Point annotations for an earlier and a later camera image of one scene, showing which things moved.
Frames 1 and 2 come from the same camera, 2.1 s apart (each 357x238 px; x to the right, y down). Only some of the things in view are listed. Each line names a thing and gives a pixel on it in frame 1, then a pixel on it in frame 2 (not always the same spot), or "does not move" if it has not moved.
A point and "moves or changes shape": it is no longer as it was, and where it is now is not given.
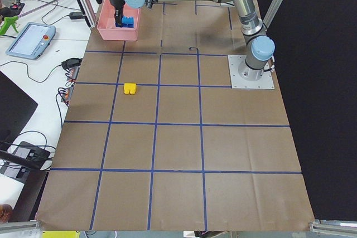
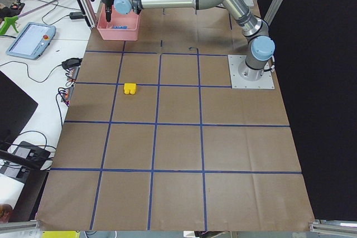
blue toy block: [127, 22] moves or changes shape
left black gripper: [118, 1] → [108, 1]
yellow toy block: [130, 88] does not move
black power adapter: [76, 15] does not move
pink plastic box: [106, 23] does not move
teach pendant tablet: [32, 40] does not move
